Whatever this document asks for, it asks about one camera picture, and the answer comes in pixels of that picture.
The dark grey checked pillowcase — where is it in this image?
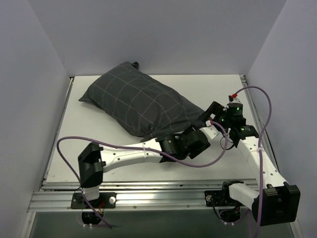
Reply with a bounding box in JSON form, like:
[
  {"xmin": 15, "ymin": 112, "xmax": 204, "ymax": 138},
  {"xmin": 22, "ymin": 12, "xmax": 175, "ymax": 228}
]
[{"xmin": 79, "ymin": 61, "xmax": 204, "ymax": 139}]

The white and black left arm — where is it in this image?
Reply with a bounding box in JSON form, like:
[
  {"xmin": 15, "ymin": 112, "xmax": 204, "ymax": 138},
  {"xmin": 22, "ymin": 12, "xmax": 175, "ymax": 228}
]
[{"xmin": 78, "ymin": 126, "xmax": 218, "ymax": 208}]

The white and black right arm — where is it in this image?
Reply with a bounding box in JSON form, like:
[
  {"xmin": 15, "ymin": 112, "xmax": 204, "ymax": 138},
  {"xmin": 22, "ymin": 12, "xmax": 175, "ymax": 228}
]
[{"xmin": 199, "ymin": 101, "xmax": 301, "ymax": 226}]

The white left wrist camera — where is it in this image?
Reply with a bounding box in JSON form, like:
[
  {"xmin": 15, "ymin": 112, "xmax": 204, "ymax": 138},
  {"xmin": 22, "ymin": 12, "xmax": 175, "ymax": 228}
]
[{"xmin": 200, "ymin": 120, "xmax": 219, "ymax": 141}]

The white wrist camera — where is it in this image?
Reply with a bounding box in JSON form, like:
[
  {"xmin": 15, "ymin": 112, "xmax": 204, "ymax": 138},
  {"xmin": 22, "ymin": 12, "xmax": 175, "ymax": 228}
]
[
  {"xmin": 228, "ymin": 93, "xmax": 241, "ymax": 104},
  {"xmin": 200, "ymin": 120, "xmax": 219, "ymax": 141}
]

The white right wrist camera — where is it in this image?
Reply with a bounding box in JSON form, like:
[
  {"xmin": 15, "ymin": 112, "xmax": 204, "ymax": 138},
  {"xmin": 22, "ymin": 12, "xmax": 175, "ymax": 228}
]
[{"xmin": 228, "ymin": 93, "xmax": 241, "ymax": 104}]

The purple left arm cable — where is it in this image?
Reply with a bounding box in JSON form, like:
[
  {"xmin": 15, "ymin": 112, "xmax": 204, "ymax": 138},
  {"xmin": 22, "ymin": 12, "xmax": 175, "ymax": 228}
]
[{"xmin": 56, "ymin": 120, "xmax": 230, "ymax": 228}]

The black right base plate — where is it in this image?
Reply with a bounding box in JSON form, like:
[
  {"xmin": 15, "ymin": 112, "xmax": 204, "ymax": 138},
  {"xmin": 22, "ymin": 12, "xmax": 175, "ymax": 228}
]
[{"xmin": 204, "ymin": 190, "xmax": 242, "ymax": 207}]

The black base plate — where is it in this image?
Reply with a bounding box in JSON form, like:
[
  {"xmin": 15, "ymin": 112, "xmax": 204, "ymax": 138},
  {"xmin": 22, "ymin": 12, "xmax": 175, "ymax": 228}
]
[
  {"xmin": 204, "ymin": 190, "xmax": 242, "ymax": 207},
  {"xmin": 70, "ymin": 192, "xmax": 117, "ymax": 209}
]

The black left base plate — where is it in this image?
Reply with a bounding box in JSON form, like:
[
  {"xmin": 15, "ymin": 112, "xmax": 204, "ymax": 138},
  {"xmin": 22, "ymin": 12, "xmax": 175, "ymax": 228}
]
[{"xmin": 70, "ymin": 192, "xmax": 117, "ymax": 209}]

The aluminium front frame rail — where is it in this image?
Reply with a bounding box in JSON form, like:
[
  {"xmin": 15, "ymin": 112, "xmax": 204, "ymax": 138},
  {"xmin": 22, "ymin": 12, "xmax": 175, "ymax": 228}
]
[{"xmin": 28, "ymin": 180, "xmax": 223, "ymax": 212}]

